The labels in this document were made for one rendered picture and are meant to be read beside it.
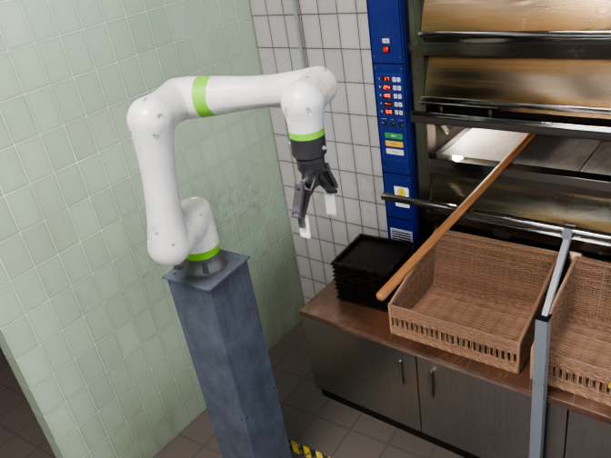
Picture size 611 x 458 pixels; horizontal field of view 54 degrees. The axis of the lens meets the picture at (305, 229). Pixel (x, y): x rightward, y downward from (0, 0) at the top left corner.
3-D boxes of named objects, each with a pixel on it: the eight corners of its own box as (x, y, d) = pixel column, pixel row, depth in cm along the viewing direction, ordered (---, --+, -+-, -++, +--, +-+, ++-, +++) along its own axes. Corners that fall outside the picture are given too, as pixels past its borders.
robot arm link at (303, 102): (271, 88, 145) (315, 86, 142) (288, 73, 155) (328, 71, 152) (280, 142, 152) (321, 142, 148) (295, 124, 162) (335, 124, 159)
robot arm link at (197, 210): (172, 264, 198) (157, 214, 189) (194, 241, 211) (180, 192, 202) (207, 266, 194) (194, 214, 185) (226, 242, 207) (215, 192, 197)
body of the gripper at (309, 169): (306, 147, 162) (311, 178, 167) (288, 159, 157) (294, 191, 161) (330, 150, 158) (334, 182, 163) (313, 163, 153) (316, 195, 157)
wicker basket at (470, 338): (437, 275, 289) (435, 225, 276) (559, 305, 256) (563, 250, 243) (387, 333, 257) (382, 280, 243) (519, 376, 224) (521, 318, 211)
